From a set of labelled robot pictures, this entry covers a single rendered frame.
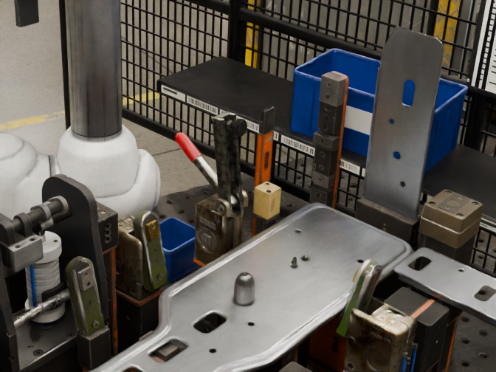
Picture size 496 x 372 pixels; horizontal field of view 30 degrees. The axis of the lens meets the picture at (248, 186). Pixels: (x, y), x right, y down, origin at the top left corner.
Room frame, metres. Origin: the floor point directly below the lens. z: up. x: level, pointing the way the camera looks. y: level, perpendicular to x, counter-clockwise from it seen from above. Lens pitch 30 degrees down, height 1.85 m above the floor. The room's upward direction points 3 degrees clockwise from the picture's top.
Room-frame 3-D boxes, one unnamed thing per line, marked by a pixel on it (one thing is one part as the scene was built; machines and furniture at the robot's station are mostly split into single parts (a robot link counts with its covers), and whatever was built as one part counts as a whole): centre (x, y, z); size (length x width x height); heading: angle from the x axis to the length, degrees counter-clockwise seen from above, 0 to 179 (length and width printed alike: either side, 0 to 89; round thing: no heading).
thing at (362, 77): (1.68, -0.24, 1.10); 0.30 x 0.17 x 0.13; 56
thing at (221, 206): (1.32, 0.04, 1.06); 0.03 x 0.01 x 0.03; 51
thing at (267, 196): (1.39, -0.03, 0.88); 0.04 x 0.04 x 0.36; 51
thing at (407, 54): (1.45, -0.26, 1.17); 0.12 x 0.01 x 0.34; 51
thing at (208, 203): (1.35, 0.05, 0.88); 0.07 x 0.06 x 0.35; 51
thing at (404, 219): (1.45, -0.26, 0.85); 0.12 x 0.03 x 0.30; 51
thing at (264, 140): (1.43, -0.03, 0.95); 0.03 x 0.01 x 0.50; 141
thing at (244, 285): (1.15, 0.00, 1.02); 0.03 x 0.03 x 0.07
